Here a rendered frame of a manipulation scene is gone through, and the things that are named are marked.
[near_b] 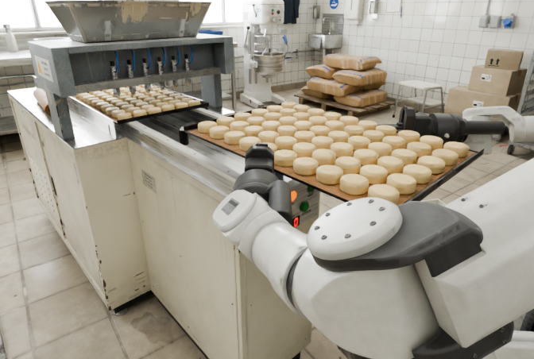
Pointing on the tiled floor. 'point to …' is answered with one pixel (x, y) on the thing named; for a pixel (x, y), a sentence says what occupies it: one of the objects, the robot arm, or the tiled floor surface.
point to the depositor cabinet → (90, 197)
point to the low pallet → (344, 105)
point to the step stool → (421, 96)
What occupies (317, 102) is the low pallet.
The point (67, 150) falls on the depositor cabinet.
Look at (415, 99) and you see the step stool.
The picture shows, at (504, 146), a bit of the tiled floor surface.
